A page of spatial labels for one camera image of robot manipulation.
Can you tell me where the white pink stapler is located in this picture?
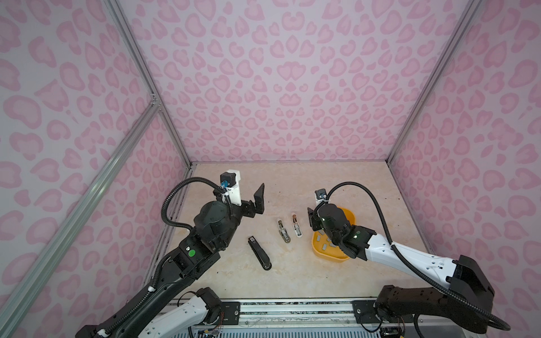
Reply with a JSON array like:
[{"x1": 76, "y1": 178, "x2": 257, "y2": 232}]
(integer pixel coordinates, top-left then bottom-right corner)
[{"x1": 292, "y1": 214, "x2": 302, "y2": 237}]

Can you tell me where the stapler metal magazine part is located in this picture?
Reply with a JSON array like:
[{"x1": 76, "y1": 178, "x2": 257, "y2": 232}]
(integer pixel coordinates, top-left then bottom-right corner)
[{"x1": 277, "y1": 219, "x2": 291, "y2": 244}]

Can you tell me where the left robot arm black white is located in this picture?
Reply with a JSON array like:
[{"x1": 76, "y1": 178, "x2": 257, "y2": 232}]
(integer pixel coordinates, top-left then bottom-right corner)
[{"x1": 76, "y1": 177, "x2": 265, "y2": 337}]

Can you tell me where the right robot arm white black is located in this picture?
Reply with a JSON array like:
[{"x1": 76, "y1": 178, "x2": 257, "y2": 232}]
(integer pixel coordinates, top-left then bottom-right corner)
[{"x1": 308, "y1": 204, "x2": 495, "y2": 334}]

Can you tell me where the black stapler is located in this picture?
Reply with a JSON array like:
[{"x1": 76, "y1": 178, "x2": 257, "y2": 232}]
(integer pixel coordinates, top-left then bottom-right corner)
[{"x1": 248, "y1": 236, "x2": 272, "y2": 271}]

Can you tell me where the yellow plastic tray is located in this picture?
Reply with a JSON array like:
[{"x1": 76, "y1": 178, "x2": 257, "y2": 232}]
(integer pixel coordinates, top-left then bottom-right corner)
[{"x1": 309, "y1": 204, "x2": 356, "y2": 263}]

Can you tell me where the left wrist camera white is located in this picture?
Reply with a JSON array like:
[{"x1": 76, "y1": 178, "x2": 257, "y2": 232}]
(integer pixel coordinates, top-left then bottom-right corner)
[{"x1": 218, "y1": 170, "x2": 242, "y2": 206}]

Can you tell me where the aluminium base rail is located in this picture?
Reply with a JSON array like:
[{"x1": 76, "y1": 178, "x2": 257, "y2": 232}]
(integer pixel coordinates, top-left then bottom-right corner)
[{"x1": 176, "y1": 297, "x2": 474, "y2": 337}]

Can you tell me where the aluminium frame rail left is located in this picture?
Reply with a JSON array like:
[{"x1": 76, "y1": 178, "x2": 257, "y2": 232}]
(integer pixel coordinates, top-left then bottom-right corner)
[{"x1": 1, "y1": 1, "x2": 185, "y2": 337}]

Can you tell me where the aluminium frame rail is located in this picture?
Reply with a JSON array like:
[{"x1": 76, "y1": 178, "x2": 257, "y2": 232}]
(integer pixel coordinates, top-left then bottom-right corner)
[
  {"x1": 1, "y1": 1, "x2": 185, "y2": 337},
  {"x1": 385, "y1": 0, "x2": 485, "y2": 168}
]

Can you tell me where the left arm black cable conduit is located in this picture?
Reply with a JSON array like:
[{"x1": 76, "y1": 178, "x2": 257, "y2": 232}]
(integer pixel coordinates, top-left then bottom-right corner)
[{"x1": 75, "y1": 176, "x2": 233, "y2": 338}]

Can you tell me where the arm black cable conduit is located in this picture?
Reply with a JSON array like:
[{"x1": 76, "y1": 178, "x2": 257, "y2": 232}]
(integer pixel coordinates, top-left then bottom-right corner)
[
  {"x1": 314, "y1": 181, "x2": 511, "y2": 332},
  {"x1": 75, "y1": 176, "x2": 233, "y2": 338}
]

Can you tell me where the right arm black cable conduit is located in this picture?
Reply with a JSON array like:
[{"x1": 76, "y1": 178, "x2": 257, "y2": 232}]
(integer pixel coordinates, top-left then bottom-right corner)
[{"x1": 314, "y1": 181, "x2": 511, "y2": 332}]

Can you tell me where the aluminium frame rail right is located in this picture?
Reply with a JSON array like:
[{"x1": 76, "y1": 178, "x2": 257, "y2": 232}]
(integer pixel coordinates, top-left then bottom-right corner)
[{"x1": 385, "y1": 0, "x2": 485, "y2": 168}]

